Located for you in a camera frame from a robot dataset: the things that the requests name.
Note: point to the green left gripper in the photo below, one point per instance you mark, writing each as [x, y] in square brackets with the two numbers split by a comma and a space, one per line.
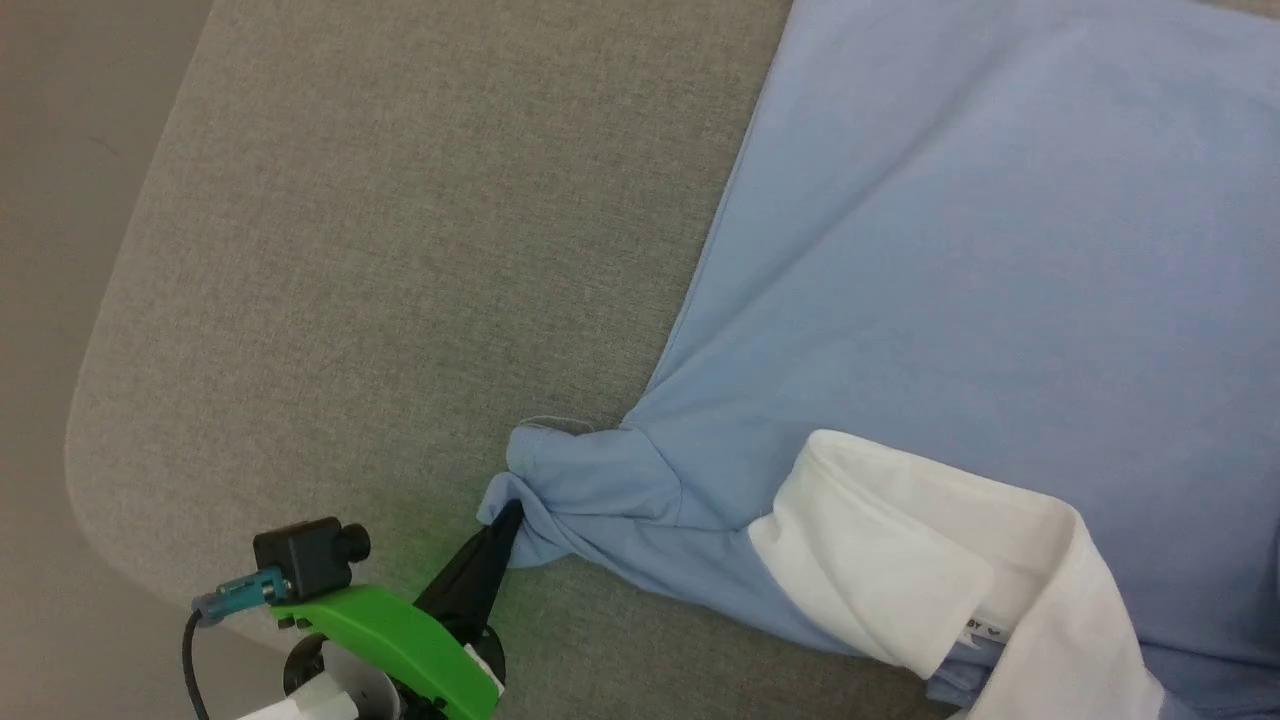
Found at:
[400, 640]

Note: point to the light blue white-collared garment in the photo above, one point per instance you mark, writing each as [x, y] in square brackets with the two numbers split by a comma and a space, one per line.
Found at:
[950, 300]

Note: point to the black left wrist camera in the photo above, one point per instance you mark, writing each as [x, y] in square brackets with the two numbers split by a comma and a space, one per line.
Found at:
[305, 555]

